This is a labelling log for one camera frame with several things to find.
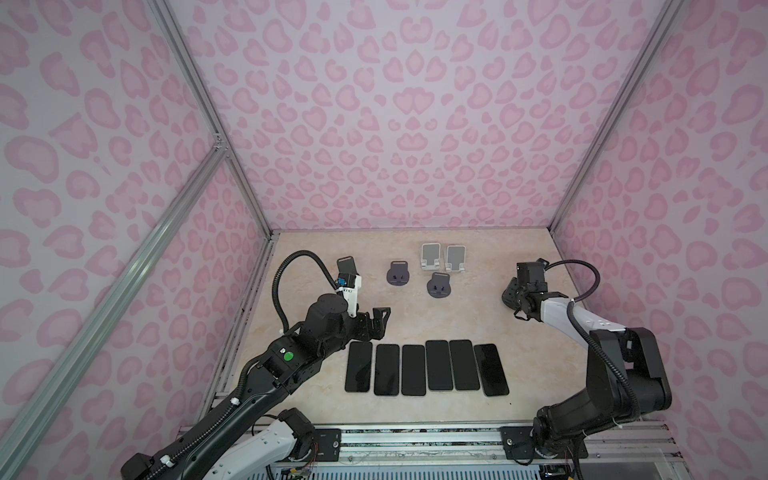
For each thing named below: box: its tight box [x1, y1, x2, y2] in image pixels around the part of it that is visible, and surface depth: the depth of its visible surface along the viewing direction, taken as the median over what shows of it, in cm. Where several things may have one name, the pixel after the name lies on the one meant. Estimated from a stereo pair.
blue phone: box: [374, 344, 400, 396], surface depth 90 cm
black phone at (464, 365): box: [449, 340, 480, 391], surface depth 90 cm
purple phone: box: [344, 341, 373, 392], surface depth 90 cm
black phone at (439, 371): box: [425, 340, 453, 391], surface depth 90 cm
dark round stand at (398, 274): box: [386, 260, 410, 286], surface depth 106 cm
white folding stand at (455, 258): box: [445, 245, 466, 272], surface depth 108 cm
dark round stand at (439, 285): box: [427, 272, 451, 299], surface depth 102 cm
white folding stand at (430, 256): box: [421, 242, 441, 271], surface depth 109 cm
